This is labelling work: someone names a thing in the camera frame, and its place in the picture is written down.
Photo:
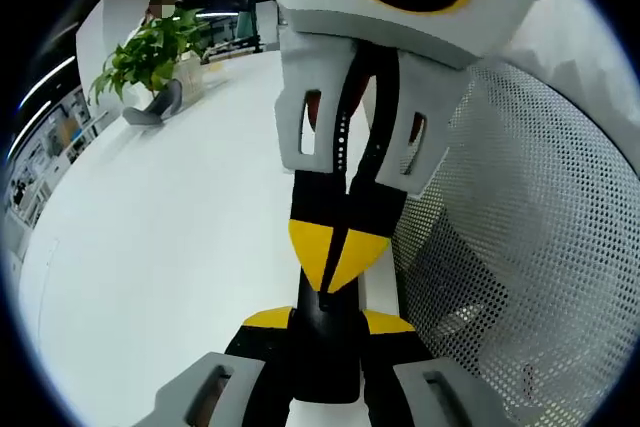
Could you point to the grey curved stand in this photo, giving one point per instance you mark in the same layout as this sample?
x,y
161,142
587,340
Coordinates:
x,y
150,114

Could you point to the white mesh basket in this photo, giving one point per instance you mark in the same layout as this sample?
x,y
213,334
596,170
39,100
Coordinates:
x,y
540,247

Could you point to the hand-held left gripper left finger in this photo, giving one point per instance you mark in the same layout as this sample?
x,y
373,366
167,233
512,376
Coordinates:
x,y
200,392

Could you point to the white square pillar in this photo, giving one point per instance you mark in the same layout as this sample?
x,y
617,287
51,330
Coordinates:
x,y
97,42

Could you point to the black remote control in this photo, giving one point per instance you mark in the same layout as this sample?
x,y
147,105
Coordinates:
x,y
325,347

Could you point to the green potted plant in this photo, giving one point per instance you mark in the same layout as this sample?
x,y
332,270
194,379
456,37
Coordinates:
x,y
145,54

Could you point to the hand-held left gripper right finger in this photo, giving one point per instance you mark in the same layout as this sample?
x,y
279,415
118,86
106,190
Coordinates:
x,y
425,397

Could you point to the white plant pot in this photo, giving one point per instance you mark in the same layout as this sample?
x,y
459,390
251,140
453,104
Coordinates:
x,y
190,78

